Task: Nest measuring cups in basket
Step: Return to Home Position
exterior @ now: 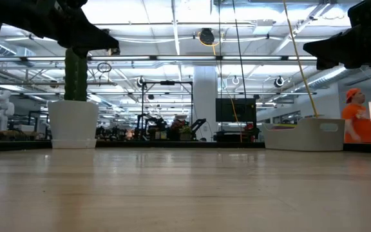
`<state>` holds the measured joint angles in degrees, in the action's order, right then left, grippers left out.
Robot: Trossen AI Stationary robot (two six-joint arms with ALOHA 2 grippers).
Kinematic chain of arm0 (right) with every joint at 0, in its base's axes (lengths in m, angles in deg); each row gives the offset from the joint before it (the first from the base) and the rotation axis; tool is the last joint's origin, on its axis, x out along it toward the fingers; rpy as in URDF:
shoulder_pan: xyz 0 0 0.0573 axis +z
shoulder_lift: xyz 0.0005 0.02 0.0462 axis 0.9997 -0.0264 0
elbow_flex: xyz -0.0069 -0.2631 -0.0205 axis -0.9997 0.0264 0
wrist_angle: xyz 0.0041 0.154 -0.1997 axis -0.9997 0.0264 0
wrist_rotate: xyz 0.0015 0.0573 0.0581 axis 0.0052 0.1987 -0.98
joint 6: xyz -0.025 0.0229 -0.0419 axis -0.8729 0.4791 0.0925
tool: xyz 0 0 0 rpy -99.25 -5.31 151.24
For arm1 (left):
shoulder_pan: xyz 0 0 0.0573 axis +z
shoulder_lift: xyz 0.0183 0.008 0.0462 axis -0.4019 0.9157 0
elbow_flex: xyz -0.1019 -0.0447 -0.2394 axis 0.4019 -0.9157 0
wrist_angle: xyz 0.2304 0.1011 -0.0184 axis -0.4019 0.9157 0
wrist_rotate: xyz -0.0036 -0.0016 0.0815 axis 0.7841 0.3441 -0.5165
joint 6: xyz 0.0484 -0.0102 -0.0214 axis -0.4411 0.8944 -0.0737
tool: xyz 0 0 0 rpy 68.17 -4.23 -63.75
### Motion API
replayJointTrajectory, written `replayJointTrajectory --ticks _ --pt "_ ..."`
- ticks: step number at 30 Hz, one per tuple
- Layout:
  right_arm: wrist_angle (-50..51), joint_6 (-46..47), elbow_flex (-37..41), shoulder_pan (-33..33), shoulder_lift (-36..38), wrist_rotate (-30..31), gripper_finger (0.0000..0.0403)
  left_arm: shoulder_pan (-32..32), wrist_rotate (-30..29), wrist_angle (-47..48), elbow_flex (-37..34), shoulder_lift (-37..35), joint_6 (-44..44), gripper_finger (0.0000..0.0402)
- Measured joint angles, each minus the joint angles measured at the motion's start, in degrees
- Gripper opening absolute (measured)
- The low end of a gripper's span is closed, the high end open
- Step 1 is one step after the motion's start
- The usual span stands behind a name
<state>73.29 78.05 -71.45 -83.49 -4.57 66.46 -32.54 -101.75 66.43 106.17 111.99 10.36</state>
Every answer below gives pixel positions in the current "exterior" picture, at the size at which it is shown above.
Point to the person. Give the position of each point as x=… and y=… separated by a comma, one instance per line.
x=359, y=119

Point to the white hexagonal plant pot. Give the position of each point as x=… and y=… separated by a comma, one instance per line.
x=72, y=125

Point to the black aluminium table frame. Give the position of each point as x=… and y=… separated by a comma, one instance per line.
x=11, y=146

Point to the grey plastic basket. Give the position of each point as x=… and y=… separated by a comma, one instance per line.
x=301, y=138

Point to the white humanoid robot figure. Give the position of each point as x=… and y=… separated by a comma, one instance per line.
x=0, y=109

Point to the black wall screen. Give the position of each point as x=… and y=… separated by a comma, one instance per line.
x=235, y=109

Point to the white building column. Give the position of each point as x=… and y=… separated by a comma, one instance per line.
x=205, y=96

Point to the black gantry frame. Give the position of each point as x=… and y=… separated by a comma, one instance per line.
x=167, y=82

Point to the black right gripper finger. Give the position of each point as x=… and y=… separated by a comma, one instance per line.
x=332, y=46

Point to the green cactus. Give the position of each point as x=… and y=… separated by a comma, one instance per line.
x=76, y=80

